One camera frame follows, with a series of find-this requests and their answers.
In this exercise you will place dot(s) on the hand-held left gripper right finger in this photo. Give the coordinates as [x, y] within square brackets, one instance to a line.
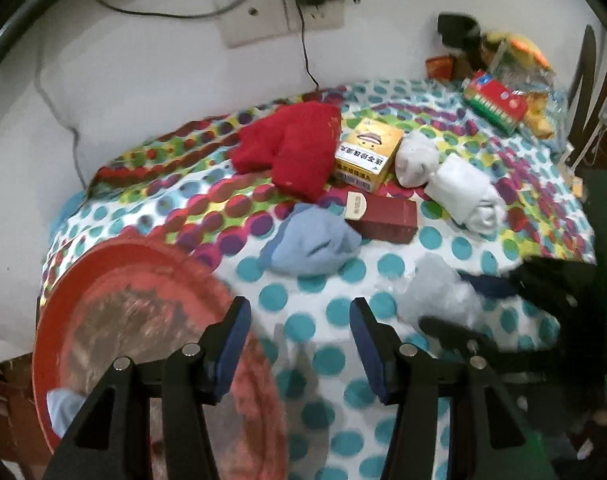
[371, 355]

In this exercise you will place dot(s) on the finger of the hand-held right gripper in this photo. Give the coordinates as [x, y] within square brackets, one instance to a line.
[453, 332]
[488, 285]

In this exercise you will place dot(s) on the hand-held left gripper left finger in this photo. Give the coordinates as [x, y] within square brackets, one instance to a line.
[232, 341]

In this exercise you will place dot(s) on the white sock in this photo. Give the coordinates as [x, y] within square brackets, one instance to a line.
[466, 192]

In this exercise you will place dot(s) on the red plastic basin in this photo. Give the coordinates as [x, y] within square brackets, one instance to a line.
[133, 310]

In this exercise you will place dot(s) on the light blue sock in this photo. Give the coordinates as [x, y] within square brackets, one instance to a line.
[308, 245]

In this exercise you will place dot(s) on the dark red box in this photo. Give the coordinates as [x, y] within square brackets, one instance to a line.
[383, 215]

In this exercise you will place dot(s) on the grey balled sock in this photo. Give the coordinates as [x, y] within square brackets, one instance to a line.
[416, 157]

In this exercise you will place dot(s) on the polka dot tablecloth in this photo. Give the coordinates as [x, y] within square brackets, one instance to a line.
[313, 300]

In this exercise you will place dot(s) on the yellow snack packet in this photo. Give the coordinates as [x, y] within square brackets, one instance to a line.
[538, 115]

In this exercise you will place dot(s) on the yellow cardboard box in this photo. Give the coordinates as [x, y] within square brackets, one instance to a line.
[366, 152]

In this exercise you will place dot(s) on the red and green box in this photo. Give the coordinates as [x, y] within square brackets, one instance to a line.
[496, 97]

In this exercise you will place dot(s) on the red knitted cloth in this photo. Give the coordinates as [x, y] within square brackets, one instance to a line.
[291, 145]

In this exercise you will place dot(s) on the dark chair back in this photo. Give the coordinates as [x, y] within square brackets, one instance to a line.
[586, 90]

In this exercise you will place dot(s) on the small orange box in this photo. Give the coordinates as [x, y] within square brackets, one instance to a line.
[439, 67]

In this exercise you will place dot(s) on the black device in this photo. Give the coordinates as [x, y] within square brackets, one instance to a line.
[456, 30]

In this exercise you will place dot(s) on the white wall socket plate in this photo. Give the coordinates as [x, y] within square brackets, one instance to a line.
[278, 12]

